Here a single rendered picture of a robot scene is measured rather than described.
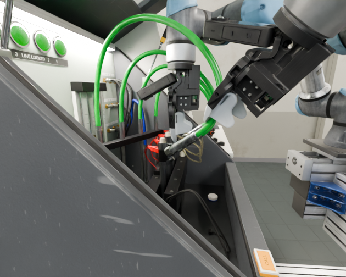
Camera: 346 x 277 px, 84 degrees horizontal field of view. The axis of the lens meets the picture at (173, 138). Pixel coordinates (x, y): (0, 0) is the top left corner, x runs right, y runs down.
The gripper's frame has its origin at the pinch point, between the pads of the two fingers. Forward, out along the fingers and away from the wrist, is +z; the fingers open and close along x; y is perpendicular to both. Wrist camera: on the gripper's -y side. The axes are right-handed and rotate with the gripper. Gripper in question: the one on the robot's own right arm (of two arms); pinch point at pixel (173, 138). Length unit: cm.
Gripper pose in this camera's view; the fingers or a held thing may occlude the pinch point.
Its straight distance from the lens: 55.8
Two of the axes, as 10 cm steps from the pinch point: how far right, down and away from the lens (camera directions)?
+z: 0.0, 9.7, 2.5
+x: 1.6, -2.5, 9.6
